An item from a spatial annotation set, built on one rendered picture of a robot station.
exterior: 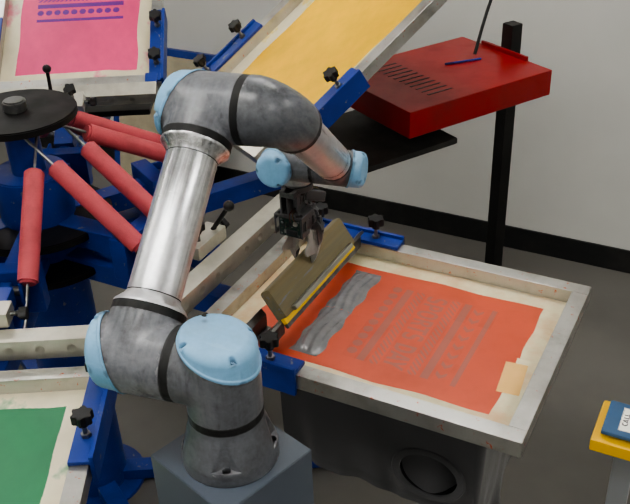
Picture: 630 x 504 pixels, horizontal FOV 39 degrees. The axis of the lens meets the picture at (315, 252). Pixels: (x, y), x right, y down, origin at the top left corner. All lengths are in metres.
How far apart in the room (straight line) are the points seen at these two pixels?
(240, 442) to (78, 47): 2.13
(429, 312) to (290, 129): 0.83
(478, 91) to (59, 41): 1.43
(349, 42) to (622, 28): 1.36
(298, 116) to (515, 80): 1.72
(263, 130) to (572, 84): 2.58
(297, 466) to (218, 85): 0.61
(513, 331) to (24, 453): 1.08
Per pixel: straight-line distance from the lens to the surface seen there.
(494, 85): 3.04
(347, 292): 2.20
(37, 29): 3.34
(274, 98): 1.43
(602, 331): 3.80
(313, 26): 2.92
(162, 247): 1.38
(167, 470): 1.44
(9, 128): 2.37
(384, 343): 2.04
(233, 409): 1.31
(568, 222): 4.14
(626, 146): 3.94
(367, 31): 2.76
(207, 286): 2.16
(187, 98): 1.46
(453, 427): 1.81
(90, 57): 3.22
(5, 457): 1.90
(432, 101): 2.90
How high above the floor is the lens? 2.20
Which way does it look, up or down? 31 degrees down
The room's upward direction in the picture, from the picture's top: 2 degrees counter-clockwise
